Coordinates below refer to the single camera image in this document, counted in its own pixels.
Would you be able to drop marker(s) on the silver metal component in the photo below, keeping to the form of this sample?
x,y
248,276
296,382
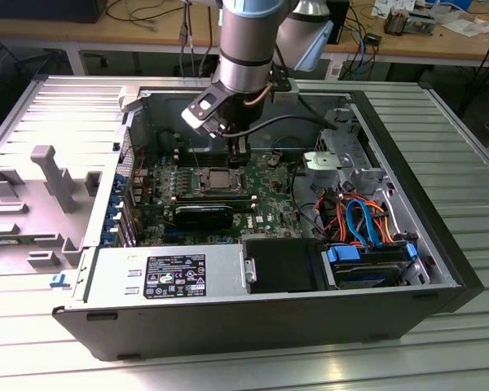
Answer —
x,y
421,24

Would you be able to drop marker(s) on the black graphics card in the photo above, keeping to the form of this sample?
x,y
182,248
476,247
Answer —
x,y
203,218

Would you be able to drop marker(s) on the grey power supply unit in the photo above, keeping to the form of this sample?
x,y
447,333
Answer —
x,y
224,273

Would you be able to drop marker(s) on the silver metal bracket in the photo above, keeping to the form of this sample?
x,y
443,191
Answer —
x,y
322,163

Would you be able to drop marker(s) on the wooden desk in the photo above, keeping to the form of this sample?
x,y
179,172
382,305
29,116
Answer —
x,y
432,51

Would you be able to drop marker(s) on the white paper sheets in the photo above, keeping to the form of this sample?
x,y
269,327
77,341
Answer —
x,y
468,26

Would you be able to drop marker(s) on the metal locking lever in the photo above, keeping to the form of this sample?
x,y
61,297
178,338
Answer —
x,y
194,155

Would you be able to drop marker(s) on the green motherboard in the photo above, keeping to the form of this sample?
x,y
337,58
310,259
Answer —
x,y
269,203

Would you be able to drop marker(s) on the hard disk in blue carrier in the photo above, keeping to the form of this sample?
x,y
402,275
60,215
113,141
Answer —
x,y
362,277

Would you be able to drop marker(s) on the small black box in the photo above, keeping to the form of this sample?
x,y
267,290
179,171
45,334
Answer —
x,y
373,39

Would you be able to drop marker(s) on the blue plastic latch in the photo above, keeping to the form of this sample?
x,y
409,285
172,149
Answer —
x,y
59,280

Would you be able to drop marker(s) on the black computer case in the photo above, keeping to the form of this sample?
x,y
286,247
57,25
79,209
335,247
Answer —
x,y
45,10

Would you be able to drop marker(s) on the black open PC case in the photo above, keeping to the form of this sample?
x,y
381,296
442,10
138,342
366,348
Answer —
x,y
228,326

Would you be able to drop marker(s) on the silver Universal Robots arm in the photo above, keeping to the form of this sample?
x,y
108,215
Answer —
x,y
244,61

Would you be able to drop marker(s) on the brown metal heatsink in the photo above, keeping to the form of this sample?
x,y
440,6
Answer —
x,y
395,22

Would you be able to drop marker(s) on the CPU socket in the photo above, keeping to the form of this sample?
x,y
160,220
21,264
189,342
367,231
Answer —
x,y
240,181

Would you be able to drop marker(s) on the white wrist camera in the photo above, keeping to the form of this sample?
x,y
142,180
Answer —
x,y
195,118

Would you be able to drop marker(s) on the silver drive cage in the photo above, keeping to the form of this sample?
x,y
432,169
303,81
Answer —
x,y
350,142

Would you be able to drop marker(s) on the tall black box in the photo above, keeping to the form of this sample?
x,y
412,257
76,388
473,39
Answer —
x,y
342,24

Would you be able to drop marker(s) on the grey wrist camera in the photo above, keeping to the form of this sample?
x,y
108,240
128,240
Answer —
x,y
287,95

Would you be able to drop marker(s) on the black RAM slot bank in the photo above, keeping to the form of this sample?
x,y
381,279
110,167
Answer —
x,y
212,158
212,199

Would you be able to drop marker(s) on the silver CPU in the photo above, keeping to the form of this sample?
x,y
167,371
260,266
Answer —
x,y
220,179

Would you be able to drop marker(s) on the grey parts rack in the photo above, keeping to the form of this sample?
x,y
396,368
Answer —
x,y
57,183

